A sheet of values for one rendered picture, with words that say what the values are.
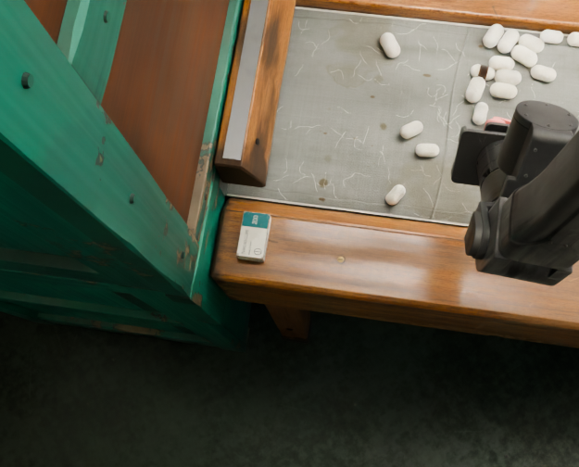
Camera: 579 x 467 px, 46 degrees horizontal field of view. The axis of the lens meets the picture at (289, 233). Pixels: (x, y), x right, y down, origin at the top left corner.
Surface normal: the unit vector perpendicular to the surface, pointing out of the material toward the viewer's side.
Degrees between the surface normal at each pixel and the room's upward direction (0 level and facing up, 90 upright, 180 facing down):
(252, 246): 0
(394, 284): 0
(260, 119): 67
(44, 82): 90
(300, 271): 0
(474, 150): 50
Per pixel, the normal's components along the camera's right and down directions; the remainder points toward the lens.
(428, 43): -0.05, -0.25
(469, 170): -0.15, 0.58
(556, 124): 0.13, -0.80
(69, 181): 0.99, 0.13
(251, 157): 0.88, 0.00
